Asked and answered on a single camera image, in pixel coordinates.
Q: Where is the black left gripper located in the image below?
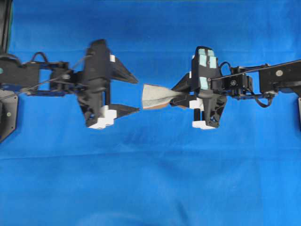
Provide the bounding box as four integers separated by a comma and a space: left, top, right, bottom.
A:
77, 39, 140, 129

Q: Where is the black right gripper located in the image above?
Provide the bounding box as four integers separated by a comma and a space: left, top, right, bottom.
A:
169, 46, 227, 129

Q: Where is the orange and white sponge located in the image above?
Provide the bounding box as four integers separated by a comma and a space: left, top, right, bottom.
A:
142, 84, 185, 110

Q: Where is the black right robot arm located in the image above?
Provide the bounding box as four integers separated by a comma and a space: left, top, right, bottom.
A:
169, 46, 301, 129

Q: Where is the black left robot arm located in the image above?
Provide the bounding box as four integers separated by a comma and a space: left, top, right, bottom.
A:
0, 39, 139, 129

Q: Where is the blue table cloth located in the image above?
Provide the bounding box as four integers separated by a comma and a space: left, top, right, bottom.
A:
0, 0, 301, 226

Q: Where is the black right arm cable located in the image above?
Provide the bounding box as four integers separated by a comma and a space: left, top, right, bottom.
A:
210, 60, 301, 83

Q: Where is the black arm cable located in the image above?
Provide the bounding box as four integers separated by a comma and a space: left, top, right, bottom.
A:
210, 60, 301, 83
20, 53, 95, 93

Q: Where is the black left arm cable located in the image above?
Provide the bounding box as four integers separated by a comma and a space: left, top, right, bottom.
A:
20, 53, 95, 93

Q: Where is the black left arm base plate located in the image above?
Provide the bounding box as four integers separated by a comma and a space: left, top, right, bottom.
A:
0, 96, 18, 143

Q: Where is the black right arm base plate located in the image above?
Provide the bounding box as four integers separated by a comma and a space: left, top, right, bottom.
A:
297, 97, 301, 129

